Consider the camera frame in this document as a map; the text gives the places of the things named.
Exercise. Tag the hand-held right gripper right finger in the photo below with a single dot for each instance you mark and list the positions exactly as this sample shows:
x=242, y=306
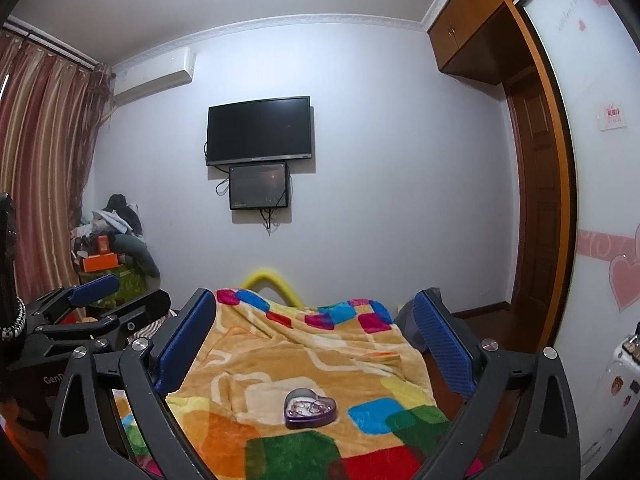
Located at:
x=442, y=341

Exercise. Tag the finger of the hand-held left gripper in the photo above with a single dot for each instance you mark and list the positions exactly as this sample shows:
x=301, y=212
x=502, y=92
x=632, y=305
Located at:
x=145, y=310
x=95, y=290

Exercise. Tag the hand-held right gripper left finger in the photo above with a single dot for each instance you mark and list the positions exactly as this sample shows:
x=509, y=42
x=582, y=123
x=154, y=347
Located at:
x=187, y=331

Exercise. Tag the purple heart-shaped tin box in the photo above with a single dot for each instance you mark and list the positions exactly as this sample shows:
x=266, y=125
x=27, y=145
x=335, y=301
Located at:
x=310, y=420

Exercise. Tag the striped brown blanket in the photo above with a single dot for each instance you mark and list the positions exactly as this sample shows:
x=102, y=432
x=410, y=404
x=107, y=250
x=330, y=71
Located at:
x=150, y=330

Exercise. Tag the orange box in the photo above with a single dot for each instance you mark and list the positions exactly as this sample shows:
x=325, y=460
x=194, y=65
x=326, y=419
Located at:
x=101, y=262

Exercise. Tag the green patterned cloth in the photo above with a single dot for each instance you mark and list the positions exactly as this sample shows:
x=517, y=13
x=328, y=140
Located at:
x=131, y=285

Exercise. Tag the small red box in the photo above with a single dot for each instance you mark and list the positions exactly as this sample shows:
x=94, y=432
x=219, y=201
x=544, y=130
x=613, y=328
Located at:
x=104, y=245

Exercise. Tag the pile of clothes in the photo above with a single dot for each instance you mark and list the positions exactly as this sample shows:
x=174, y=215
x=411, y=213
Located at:
x=122, y=220

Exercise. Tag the yellow foam tube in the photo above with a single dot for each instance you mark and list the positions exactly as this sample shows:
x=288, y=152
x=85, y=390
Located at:
x=272, y=280

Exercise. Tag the colourful checkered blanket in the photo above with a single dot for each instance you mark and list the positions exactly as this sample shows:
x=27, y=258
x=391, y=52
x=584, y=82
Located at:
x=300, y=340

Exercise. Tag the striped brown curtain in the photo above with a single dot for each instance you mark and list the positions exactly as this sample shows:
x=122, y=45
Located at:
x=45, y=160

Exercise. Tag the brown wooden door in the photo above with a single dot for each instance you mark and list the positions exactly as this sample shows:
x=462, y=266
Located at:
x=537, y=200

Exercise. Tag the white appliance with stickers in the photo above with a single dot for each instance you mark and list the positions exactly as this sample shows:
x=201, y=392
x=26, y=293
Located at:
x=615, y=400

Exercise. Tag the white heart-print sliding door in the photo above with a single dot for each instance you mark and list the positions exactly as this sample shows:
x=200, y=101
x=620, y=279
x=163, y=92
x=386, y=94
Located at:
x=600, y=185

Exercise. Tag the white air conditioner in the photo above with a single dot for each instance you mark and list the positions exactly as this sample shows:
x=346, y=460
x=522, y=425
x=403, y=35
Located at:
x=152, y=72

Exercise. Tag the white red paper note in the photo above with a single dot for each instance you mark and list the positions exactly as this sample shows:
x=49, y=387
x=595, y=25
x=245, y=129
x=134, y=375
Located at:
x=612, y=116

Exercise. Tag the wooden wardrobe upper cabinets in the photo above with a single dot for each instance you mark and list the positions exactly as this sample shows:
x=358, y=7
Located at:
x=470, y=20

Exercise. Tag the small black wall monitor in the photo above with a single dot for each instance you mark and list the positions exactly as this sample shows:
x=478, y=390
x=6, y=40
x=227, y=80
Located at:
x=259, y=186

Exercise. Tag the wall-mounted black television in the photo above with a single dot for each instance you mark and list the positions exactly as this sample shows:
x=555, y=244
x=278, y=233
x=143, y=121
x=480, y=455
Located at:
x=260, y=130

